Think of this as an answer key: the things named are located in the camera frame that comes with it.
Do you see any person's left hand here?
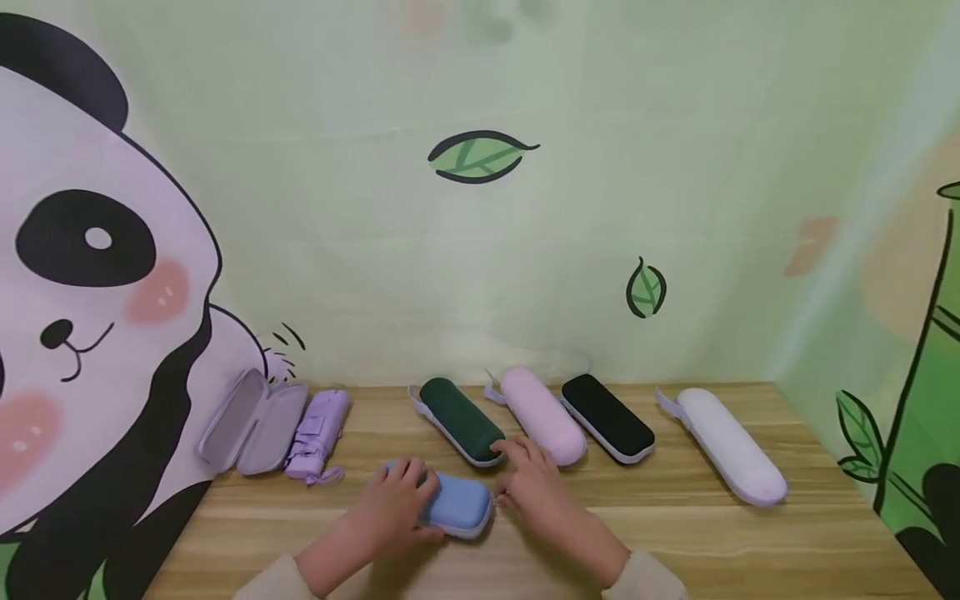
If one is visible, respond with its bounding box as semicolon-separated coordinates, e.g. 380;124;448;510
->
346;455;446;560

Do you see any person's right hand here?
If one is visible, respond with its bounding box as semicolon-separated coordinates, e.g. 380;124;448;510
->
489;436;601;558

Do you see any blue umbrella case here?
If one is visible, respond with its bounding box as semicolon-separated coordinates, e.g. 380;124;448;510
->
382;460;495;540

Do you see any person's right forearm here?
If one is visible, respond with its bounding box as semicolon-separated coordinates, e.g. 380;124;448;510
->
568;525;688;600

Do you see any person's left forearm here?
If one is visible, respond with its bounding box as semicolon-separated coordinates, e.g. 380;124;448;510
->
232;521;378;600

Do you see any pink umbrella case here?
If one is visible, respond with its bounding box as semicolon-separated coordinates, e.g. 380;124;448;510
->
483;367;588;468

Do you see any dark green umbrella case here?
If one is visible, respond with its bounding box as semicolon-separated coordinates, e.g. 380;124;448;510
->
407;377;507;468

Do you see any folded lilac umbrella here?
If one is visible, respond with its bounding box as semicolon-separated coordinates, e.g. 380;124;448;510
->
284;388;353;488

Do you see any black umbrella case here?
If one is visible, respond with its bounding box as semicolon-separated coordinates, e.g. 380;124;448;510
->
560;373;657;465

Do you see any open lilac umbrella case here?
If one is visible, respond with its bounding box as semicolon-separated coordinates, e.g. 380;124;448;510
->
196;367;309;478

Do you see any white umbrella case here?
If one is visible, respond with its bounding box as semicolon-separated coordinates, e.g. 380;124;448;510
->
655;386;788;508

